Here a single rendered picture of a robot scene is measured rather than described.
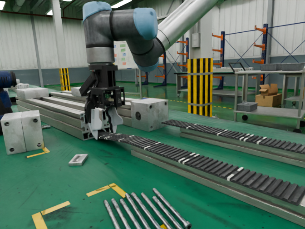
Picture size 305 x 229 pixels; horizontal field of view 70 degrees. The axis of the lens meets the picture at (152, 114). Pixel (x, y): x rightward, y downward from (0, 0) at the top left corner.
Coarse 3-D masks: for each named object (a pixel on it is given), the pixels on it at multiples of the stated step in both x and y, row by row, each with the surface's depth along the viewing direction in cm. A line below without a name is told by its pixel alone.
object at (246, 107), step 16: (240, 64) 373; (272, 64) 308; (288, 64) 289; (304, 64) 301; (304, 80) 281; (304, 96) 323; (240, 112) 337; (256, 112) 325; (272, 112) 321; (288, 112) 317; (304, 112) 313
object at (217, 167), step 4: (216, 164) 39; (220, 164) 40; (224, 164) 39; (228, 164) 40; (208, 168) 38; (212, 168) 38; (216, 168) 38; (220, 168) 38; (208, 172) 37; (212, 172) 37; (216, 172) 37
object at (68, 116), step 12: (24, 108) 112; (36, 108) 96; (48, 108) 84; (60, 108) 76; (72, 108) 86; (48, 120) 87; (60, 120) 80; (72, 120) 70; (84, 120) 66; (72, 132) 71; (84, 132) 66
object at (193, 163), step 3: (201, 156) 43; (195, 159) 42; (198, 159) 42; (201, 159) 42; (204, 159) 42; (189, 162) 41; (192, 162) 41; (195, 162) 41; (198, 162) 41; (201, 162) 41; (189, 165) 40; (192, 165) 39; (195, 165) 40
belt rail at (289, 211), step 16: (160, 160) 48; (192, 176) 41; (208, 176) 38; (224, 192) 36; (240, 192) 35; (256, 192) 32; (272, 208) 31; (288, 208) 29; (304, 208) 28; (304, 224) 28
